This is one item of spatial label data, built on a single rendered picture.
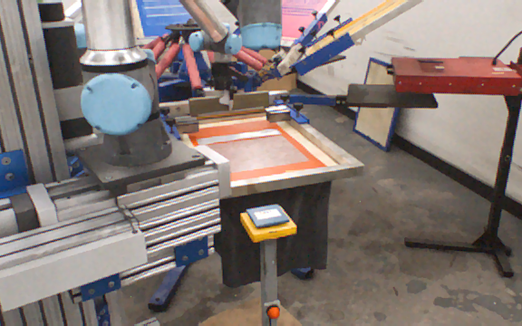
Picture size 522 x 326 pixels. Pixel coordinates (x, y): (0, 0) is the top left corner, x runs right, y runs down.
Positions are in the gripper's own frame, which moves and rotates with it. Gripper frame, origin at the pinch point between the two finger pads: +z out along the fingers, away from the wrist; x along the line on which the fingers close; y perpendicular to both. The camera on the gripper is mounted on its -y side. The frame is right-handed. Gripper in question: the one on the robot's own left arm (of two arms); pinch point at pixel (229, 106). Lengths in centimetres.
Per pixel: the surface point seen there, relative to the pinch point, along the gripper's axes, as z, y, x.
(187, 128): 5.2, 20.7, 7.1
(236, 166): 9.9, 9.8, 42.6
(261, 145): 9.8, -5.5, 26.1
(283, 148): 9.8, -12.5, 32.1
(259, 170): 10, 3, 49
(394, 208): 105, -131, -58
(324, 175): 8, -14, 66
